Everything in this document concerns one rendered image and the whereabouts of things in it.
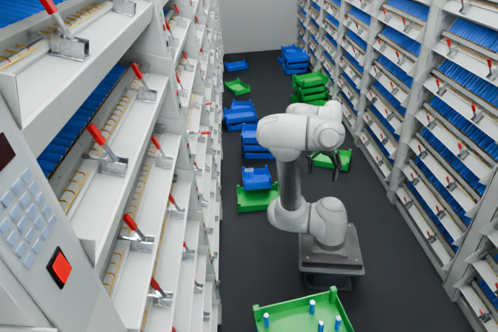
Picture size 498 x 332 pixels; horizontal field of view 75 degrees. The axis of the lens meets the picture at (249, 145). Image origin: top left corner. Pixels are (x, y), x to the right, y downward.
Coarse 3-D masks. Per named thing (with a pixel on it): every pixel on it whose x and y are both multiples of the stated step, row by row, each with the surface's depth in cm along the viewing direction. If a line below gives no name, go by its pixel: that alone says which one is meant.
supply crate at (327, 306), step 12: (300, 300) 114; (324, 300) 117; (336, 300) 114; (264, 312) 113; (276, 312) 114; (288, 312) 114; (300, 312) 114; (324, 312) 114; (336, 312) 113; (276, 324) 111; (288, 324) 111; (300, 324) 111; (312, 324) 111; (324, 324) 110; (348, 324) 106
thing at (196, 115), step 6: (198, 90) 166; (198, 96) 164; (192, 114) 148; (198, 114) 149; (192, 120) 143; (198, 120) 145; (192, 126) 139; (198, 126) 140; (192, 144) 128; (192, 150) 124; (192, 156) 115
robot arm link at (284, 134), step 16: (272, 128) 116; (288, 128) 114; (304, 128) 114; (272, 144) 118; (288, 144) 116; (304, 144) 115; (288, 160) 124; (288, 176) 134; (288, 192) 142; (272, 208) 163; (288, 208) 152; (304, 208) 155; (272, 224) 164; (288, 224) 158; (304, 224) 158
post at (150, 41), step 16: (160, 0) 86; (144, 32) 81; (160, 32) 82; (128, 48) 83; (144, 48) 84; (160, 48) 84; (176, 80) 99; (160, 112) 94; (176, 112) 94; (176, 160) 104; (192, 160) 115; (192, 192) 112; (192, 208) 116; (208, 240) 139; (208, 256) 135; (208, 272) 137
